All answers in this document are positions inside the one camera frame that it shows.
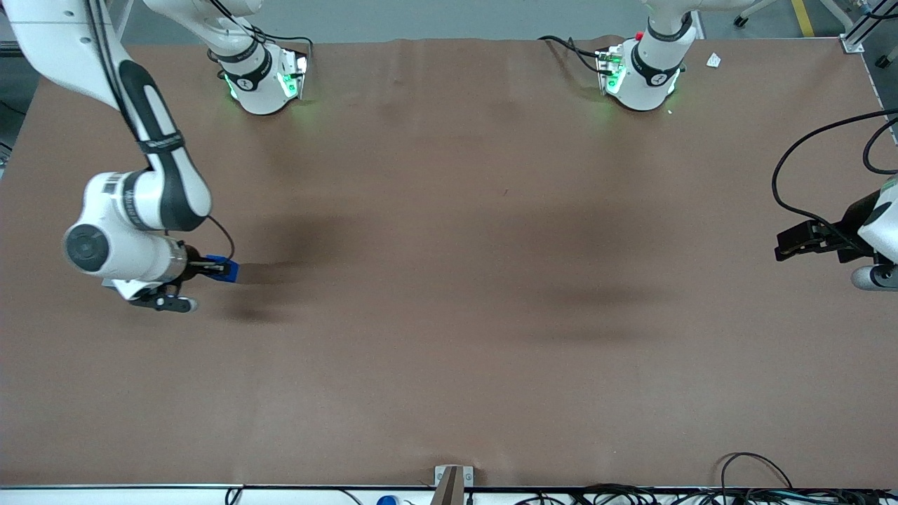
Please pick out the metal bracket with post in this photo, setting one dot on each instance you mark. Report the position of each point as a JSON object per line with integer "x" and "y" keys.
{"x": 449, "y": 484}

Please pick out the white chair leg with caster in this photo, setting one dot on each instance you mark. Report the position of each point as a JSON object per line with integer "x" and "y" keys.
{"x": 741, "y": 20}

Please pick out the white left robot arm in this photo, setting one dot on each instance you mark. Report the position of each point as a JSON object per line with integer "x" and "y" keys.
{"x": 652, "y": 77}

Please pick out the aluminium frame corner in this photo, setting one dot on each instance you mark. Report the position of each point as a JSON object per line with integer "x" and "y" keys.
{"x": 859, "y": 35}

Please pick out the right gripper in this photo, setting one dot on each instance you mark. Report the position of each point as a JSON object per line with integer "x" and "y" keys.
{"x": 192, "y": 268}

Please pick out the brown table mat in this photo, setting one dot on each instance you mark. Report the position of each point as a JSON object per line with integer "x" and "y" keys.
{"x": 449, "y": 315}

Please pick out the blue plastic part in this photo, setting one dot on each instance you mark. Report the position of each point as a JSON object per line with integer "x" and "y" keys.
{"x": 228, "y": 270}

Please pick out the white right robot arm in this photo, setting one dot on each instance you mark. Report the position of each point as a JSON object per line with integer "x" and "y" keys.
{"x": 56, "y": 42}

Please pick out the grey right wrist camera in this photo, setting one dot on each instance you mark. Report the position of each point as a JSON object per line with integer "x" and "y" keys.
{"x": 168, "y": 303}

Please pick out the small blue cap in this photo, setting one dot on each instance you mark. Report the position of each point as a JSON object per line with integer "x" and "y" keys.
{"x": 387, "y": 501}

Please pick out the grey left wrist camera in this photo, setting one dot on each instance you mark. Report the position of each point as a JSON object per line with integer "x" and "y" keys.
{"x": 873, "y": 278}

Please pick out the white paper scrap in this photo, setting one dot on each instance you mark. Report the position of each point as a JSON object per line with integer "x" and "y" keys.
{"x": 714, "y": 60}

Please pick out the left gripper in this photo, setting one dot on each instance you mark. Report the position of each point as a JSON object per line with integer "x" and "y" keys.
{"x": 852, "y": 222}

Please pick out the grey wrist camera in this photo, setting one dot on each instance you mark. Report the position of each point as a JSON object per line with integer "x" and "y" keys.
{"x": 873, "y": 278}
{"x": 168, "y": 303}

